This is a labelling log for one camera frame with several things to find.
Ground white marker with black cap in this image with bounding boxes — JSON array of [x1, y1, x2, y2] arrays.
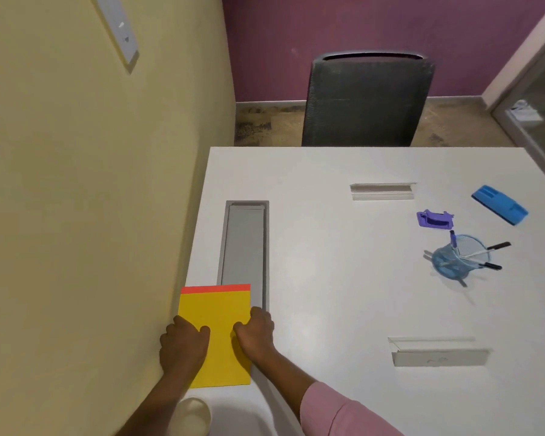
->
[[458, 242, 512, 260]]

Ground beige round bin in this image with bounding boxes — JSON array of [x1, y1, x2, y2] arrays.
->
[[167, 397, 213, 436]]

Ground grey desk cable tray lid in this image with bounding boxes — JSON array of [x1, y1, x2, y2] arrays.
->
[[219, 200, 270, 312]]

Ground yellow paper pad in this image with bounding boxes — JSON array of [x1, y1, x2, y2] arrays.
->
[[177, 284, 252, 389]]

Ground purple stapler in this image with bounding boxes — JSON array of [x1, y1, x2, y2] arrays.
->
[[416, 210, 455, 231]]

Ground black mesh office chair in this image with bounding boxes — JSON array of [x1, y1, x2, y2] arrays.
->
[[301, 51, 436, 147]]

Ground person's right forearm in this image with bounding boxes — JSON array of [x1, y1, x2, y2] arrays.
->
[[250, 349, 406, 436]]

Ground glass door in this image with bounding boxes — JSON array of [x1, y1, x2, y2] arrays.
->
[[490, 36, 545, 196]]

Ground white wall switch panel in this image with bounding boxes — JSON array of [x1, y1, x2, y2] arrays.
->
[[94, 0, 140, 74]]

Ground person's left hand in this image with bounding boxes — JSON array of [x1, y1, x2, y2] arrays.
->
[[159, 315, 211, 383]]

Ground blue mesh pen holder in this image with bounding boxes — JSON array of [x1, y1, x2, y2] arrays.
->
[[431, 234, 487, 281]]

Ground white object behind glass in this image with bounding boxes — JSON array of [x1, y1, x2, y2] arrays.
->
[[510, 100, 543, 128]]

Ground person's left forearm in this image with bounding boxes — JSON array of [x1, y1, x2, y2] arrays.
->
[[114, 370, 201, 436]]

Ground blue whiteboard eraser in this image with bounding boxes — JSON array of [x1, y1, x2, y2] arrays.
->
[[471, 185, 529, 226]]

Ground person's right hand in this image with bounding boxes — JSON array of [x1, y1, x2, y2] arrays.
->
[[233, 307, 276, 365]]

